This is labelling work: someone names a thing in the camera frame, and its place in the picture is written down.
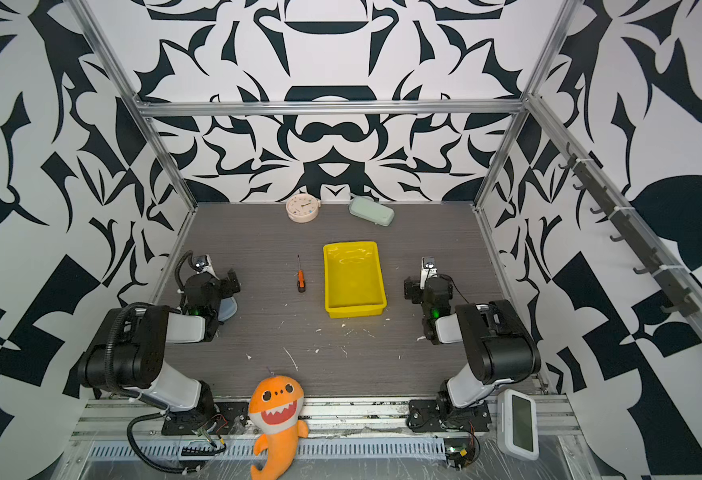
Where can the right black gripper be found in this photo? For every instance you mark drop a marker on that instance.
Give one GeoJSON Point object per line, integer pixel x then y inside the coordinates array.
{"type": "Point", "coordinates": [414, 290]}

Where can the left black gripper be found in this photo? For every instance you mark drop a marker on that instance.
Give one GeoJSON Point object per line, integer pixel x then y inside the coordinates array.
{"type": "Point", "coordinates": [228, 285]}

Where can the orange black screwdriver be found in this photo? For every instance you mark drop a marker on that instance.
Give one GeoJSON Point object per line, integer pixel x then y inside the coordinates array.
{"type": "Point", "coordinates": [301, 280]}

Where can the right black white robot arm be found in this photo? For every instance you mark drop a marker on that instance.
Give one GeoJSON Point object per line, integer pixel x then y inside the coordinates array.
{"type": "Point", "coordinates": [499, 348]}

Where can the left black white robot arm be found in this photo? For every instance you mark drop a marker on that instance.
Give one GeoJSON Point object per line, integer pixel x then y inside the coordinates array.
{"type": "Point", "coordinates": [127, 357]}

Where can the yellow plastic bin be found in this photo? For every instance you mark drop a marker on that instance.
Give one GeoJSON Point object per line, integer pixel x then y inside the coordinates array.
{"type": "Point", "coordinates": [354, 284]}

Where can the green case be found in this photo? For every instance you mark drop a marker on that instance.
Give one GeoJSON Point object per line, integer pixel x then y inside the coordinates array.
{"type": "Point", "coordinates": [371, 211]}

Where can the pink round clock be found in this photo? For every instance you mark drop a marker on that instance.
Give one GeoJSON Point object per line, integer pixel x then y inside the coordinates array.
{"type": "Point", "coordinates": [303, 208]}

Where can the orange shark plush toy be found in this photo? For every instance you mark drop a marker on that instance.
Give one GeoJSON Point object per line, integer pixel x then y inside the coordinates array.
{"type": "Point", "coordinates": [275, 409]}

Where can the white digital display device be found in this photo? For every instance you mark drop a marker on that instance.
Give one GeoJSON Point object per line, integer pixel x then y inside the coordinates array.
{"type": "Point", "coordinates": [517, 425]}

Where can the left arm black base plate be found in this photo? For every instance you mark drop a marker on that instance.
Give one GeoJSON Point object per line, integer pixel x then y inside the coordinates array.
{"type": "Point", "coordinates": [224, 418]}

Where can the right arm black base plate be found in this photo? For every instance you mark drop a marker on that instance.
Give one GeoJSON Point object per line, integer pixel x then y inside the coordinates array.
{"type": "Point", "coordinates": [428, 416]}

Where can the white slotted cable duct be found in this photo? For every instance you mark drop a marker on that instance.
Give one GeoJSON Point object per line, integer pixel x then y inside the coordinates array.
{"type": "Point", "coordinates": [425, 448]}

